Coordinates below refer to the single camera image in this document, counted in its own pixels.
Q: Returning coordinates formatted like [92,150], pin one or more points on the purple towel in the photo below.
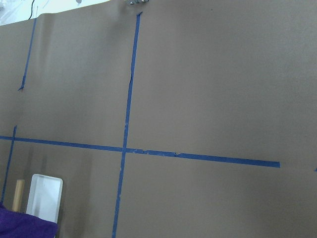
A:
[20,225]

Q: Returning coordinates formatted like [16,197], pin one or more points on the white towel rack base tray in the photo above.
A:
[44,197]

